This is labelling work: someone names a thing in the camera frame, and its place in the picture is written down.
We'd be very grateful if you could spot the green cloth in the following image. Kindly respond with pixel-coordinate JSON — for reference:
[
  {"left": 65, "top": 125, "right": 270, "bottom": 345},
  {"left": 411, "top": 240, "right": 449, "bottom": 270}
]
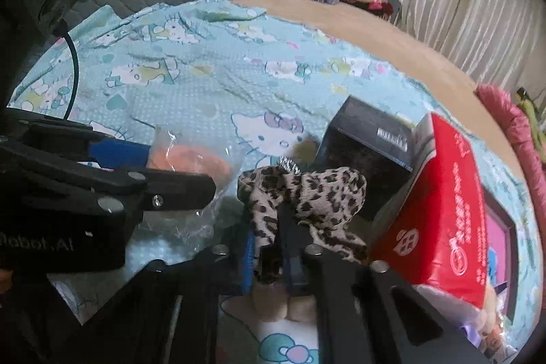
[{"left": 516, "top": 89, "right": 546, "bottom": 121}]

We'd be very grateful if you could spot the dark red folded cloth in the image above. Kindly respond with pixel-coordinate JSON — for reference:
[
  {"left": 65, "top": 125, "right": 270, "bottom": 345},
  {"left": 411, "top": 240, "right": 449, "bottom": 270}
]
[{"left": 367, "top": 0, "right": 399, "bottom": 21}]

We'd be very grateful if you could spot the black cable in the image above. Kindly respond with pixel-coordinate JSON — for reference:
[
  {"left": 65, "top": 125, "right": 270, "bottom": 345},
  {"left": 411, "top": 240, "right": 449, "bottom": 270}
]
[{"left": 53, "top": 20, "right": 80, "bottom": 121}]

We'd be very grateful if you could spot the light blue cat print blanket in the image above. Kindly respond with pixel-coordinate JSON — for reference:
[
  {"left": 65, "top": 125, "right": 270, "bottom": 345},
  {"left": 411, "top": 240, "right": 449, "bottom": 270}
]
[{"left": 9, "top": 0, "right": 534, "bottom": 364}]

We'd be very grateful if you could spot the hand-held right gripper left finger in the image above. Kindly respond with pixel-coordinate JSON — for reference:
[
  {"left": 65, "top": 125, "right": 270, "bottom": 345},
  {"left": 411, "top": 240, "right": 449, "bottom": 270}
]
[{"left": 81, "top": 215, "right": 257, "bottom": 364}]

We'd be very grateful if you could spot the bed with tan sheet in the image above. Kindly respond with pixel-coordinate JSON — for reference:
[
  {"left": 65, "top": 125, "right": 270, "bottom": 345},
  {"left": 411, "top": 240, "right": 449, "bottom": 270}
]
[{"left": 230, "top": 0, "right": 519, "bottom": 177}]

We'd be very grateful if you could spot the pink quilt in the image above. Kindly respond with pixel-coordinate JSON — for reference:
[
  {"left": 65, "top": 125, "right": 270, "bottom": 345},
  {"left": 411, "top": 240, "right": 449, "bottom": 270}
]
[{"left": 475, "top": 85, "right": 546, "bottom": 164}]

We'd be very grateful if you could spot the orange toy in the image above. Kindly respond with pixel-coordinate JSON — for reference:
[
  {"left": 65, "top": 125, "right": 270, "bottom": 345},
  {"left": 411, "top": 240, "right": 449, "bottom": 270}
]
[{"left": 147, "top": 125, "right": 246, "bottom": 254}]

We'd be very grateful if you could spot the black cardboard box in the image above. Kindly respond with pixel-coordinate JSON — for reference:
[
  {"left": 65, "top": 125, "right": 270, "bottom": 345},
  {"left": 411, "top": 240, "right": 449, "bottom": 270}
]
[{"left": 313, "top": 95, "right": 421, "bottom": 220}]

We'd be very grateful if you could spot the leopard print cloth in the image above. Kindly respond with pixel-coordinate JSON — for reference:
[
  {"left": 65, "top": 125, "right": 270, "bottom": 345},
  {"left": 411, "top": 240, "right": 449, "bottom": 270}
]
[{"left": 236, "top": 165, "right": 370, "bottom": 286}]

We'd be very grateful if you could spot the pink board with dark frame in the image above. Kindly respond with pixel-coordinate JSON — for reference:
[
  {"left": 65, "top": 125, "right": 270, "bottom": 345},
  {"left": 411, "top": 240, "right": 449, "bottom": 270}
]
[{"left": 482, "top": 185, "right": 519, "bottom": 324}]

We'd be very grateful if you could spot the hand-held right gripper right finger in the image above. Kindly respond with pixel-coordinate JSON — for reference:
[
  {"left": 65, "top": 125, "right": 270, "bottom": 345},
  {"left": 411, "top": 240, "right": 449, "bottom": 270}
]
[{"left": 277, "top": 210, "right": 491, "bottom": 364}]

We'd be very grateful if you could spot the grey beige plush toy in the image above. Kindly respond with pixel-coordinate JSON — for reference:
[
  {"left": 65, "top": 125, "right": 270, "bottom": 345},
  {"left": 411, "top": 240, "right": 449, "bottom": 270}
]
[{"left": 249, "top": 283, "right": 318, "bottom": 324}]

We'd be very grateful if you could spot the red tissue box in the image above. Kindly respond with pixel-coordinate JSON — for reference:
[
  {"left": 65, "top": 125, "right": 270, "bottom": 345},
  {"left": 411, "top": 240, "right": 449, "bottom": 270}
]
[{"left": 369, "top": 112, "right": 489, "bottom": 311}]

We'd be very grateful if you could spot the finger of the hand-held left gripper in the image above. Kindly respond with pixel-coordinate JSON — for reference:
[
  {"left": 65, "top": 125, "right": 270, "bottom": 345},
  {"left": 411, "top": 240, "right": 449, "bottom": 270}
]
[
  {"left": 87, "top": 165, "right": 217, "bottom": 214},
  {"left": 87, "top": 131, "right": 151, "bottom": 171}
]

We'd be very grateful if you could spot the beige plush toy purple bow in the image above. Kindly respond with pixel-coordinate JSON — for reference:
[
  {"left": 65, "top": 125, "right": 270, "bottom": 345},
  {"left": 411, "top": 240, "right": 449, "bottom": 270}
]
[{"left": 461, "top": 283, "right": 513, "bottom": 354}]

